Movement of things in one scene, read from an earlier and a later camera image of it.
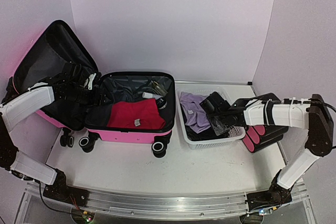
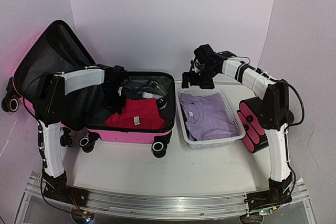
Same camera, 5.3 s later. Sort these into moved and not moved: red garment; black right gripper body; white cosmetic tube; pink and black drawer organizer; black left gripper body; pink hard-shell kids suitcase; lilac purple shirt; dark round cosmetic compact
Moved: black right gripper body; black left gripper body; lilac purple shirt
Not moved: pink hard-shell kids suitcase; pink and black drawer organizer; dark round cosmetic compact; white cosmetic tube; red garment
